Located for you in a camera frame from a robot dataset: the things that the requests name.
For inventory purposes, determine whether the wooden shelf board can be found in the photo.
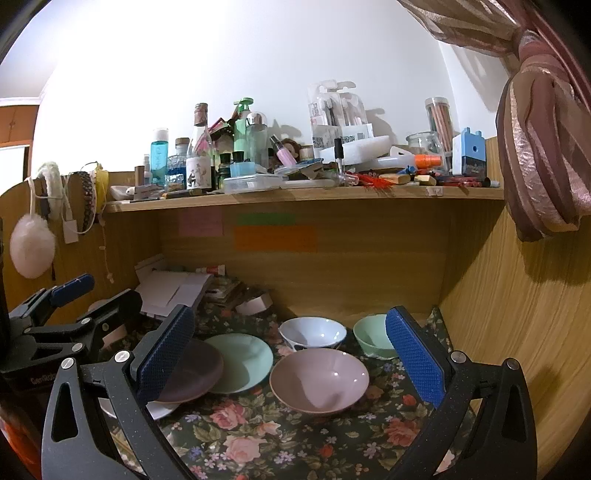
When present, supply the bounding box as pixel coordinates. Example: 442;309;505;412
105;185;504;213

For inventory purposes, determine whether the clear plastic container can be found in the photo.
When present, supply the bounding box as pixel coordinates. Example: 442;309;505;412
222;174;283;195

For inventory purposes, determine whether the mint green plate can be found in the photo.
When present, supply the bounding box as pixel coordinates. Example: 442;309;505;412
205;333;274;395

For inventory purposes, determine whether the purple plate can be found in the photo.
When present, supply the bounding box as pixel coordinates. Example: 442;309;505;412
157;339;223;404

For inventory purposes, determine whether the white plate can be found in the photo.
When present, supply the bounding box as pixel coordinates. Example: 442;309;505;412
98;398;180;420

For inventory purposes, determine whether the mint green bowl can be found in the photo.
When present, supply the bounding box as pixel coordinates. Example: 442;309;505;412
353;314;398;360

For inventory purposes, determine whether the white bowl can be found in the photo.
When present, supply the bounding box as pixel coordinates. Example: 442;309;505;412
279;317;348;351

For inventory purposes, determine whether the orange sticky note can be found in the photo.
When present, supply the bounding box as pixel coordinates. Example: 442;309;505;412
233;225;318;253

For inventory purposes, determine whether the green sticky note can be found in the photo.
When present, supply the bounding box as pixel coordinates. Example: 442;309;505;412
235;212;297;226

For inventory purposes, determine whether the white fluffy pompom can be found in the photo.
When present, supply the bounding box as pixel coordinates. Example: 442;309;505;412
10;214;56;279

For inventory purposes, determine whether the pink striped curtain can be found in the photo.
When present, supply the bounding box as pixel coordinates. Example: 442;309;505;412
403;1;590;242

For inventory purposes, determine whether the white paper stack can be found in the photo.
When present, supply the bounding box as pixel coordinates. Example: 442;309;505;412
135;260;214;320

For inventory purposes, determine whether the floral tablecloth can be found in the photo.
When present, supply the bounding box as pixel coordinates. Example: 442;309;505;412
110;285;477;480

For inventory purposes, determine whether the small white box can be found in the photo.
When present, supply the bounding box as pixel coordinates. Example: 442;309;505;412
235;292;273;316

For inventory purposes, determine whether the pink sticky note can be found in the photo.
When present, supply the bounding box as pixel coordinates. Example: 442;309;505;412
178;209;223;238

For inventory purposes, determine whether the blue pencil sharpener box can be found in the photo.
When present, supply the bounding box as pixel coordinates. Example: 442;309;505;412
452;127;487;180

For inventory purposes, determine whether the green spray bottle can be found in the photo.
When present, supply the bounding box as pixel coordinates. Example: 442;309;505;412
232;97;253;153

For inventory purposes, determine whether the pink bowl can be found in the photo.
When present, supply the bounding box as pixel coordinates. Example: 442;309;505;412
270;348;370;415

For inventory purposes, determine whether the white foam box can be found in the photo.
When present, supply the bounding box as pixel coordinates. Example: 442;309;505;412
342;136;392;165

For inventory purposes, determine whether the blue liquid bottle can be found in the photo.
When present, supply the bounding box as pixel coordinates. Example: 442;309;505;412
149;129;168;187

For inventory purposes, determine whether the clear packaged item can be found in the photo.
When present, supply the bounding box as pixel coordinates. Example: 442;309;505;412
308;80;374;150

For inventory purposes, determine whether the glass jar of pencils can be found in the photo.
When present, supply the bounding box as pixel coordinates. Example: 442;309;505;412
425;97;455;153

